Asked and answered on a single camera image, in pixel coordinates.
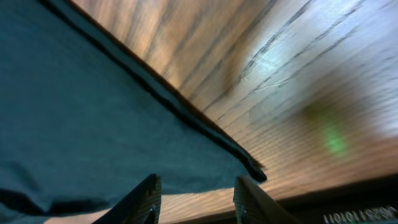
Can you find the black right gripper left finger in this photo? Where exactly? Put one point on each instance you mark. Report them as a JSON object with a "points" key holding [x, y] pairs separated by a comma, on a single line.
{"points": [[140, 206]]}

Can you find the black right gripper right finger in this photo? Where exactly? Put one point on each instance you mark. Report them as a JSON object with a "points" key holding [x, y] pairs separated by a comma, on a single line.
{"points": [[254, 206]]}

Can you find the black t-shirt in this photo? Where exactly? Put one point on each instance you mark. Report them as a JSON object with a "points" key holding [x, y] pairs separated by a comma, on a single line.
{"points": [[83, 122]]}

